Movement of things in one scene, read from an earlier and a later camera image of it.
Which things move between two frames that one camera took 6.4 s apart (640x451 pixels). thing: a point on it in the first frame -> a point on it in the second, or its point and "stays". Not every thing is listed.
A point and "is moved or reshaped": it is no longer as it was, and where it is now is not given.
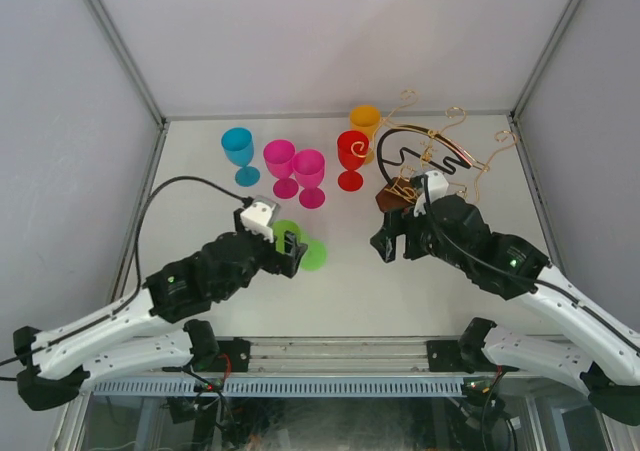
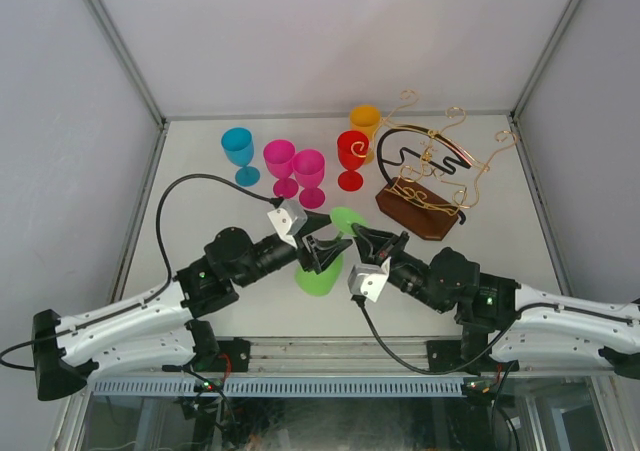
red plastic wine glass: (352, 149) stays
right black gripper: (395, 222) -> (369, 242)
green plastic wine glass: (315, 255) is moved or reshaped
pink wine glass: (279, 154) stays
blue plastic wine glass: (238, 146) stays
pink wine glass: (309, 166) stays
